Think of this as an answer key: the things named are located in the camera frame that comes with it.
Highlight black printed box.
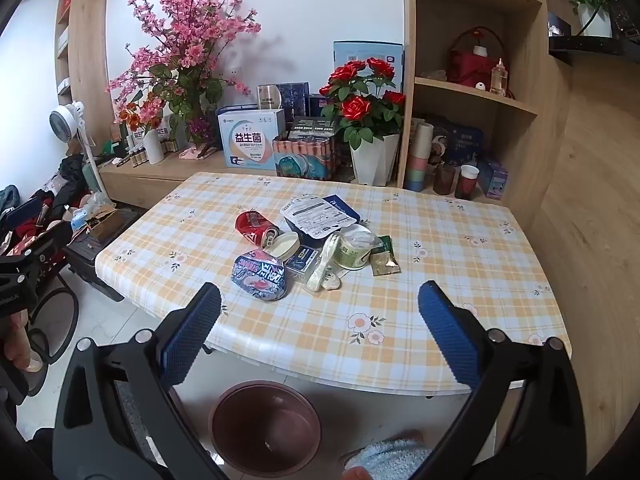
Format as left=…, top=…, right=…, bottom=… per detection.
left=289, top=116, right=346, bottom=143

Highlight dark blue cardboard box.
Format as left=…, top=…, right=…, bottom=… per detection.
left=295, top=194, right=362, bottom=250

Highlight brown plastic trash bin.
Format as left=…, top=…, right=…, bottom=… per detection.
left=207, top=380, right=322, bottom=477

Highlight dark blue patterned box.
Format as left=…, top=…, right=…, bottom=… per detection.
left=277, top=82, right=311, bottom=121

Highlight light blue fluffy garment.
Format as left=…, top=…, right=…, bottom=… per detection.
left=342, top=435, right=436, bottom=480

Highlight row of small brown bottles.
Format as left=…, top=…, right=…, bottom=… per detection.
left=117, top=147, right=151, bottom=167

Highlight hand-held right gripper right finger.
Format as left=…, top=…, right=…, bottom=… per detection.
left=417, top=280, right=586, bottom=480

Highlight crushed red soda can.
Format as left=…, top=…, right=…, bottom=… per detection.
left=235, top=210, right=281, bottom=248

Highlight stack of pastel cups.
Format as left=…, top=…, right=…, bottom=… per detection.
left=404, top=119, right=435, bottom=192

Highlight small dark blue packet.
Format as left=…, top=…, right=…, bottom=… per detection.
left=284, top=245, right=323, bottom=276

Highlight cream round plastic lid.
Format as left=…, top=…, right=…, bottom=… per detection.
left=262, top=231, right=301, bottom=261

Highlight red rose plant white pot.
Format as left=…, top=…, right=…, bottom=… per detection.
left=320, top=57, right=407, bottom=187

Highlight grey printed foil pouch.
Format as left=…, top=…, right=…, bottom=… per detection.
left=280, top=195, right=362, bottom=241

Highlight light blue large box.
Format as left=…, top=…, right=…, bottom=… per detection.
left=332, top=40, right=405, bottom=86

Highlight pink teal printed pack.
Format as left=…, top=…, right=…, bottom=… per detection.
left=272, top=132, right=343, bottom=182

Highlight white standing fan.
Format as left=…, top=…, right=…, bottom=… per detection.
left=49, top=101, right=108, bottom=196

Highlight pink small pouch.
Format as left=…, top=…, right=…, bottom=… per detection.
left=177, top=144, right=221, bottom=161

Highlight black metal chair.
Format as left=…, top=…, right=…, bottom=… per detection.
left=25, top=260, right=81, bottom=396

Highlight white pastel printed box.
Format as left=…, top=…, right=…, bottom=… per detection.
left=216, top=105, right=287, bottom=170

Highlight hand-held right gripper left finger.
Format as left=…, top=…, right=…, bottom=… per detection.
left=52, top=282, right=226, bottom=480

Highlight red woven basket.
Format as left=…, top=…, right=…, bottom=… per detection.
left=446, top=26, right=505, bottom=90

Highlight dark blue cartoon box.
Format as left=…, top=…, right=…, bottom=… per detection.
left=430, top=115, right=485, bottom=171

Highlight open cardboard box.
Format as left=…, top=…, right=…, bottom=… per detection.
left=82, top=205, right=128, bottom=243

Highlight wooden shelf unit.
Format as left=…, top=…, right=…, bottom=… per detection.
left=402, top=0, right=573, bottom=211

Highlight white green round tub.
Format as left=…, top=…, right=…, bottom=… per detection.
left=332, top=224, right=378, bottom=271

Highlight clear perfume bottle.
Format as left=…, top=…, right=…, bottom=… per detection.
left=490, top=57, right=508, bottom=96

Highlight person's left hand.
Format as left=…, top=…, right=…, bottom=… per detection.
left=0, top=309, right=37, bottom=373

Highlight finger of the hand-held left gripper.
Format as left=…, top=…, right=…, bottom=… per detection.
left=10, top=221, right=75, bottom=267

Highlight green gold sachet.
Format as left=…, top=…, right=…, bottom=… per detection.
left=369, top=235, right=402, bottom=277

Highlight clear cream plastic wrapper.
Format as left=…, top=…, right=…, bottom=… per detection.
left=306, top=234, right=351, bottom=295

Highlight silver white small box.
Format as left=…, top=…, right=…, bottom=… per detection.
left=256, top=84, right=282, bottom=111

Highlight small blue printed box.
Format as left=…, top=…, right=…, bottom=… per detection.
left=477, top=156, right=510, bottom=200

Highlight yellow checked floral tablecloth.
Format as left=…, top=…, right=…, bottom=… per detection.
left=94, top=171, right=573, bottom=393

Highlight brown glass tumbler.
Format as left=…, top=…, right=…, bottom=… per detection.
left=454, top=172, right=480, bottom=201
left=433, top=164, right=457, bottom=196

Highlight crushed blue pink can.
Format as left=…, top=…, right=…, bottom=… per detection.
left=231, top=249, right=290, bottom=303

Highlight orange artificial flowers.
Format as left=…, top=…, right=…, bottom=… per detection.
left=117, top=100, right=166, bottom=133

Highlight black side table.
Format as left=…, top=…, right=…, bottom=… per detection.
left=64, top=207, right=143, bottom=303

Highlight narrow wooden wall shelf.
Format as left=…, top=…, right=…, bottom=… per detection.
left=52, top=0, right=121, bottom=136

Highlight pink blossom flower arrangement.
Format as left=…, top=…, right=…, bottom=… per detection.
left=106, top=0, right=262, bottom=143

